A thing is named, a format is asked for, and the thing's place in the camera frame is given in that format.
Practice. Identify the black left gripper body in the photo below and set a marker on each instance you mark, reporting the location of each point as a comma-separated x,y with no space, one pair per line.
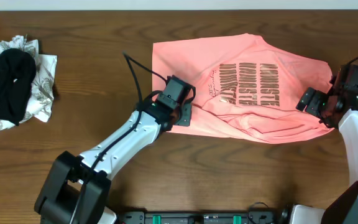
184,115

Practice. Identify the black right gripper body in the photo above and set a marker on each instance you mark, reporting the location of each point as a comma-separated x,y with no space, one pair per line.
309,100

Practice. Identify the pink printed t-shirt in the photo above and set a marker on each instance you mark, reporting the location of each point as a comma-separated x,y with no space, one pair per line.
245,87

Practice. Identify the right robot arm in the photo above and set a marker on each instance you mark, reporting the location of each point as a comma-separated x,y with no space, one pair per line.
337,110

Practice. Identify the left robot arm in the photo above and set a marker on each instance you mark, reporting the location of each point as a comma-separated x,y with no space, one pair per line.
77,187

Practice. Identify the white floral patterned cloth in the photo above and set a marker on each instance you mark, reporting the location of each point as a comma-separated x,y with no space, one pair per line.
42,96

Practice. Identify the black garment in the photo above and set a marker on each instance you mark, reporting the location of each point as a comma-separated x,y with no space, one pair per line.
17,72

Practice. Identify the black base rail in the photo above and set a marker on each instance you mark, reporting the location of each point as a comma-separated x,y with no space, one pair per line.
255,217

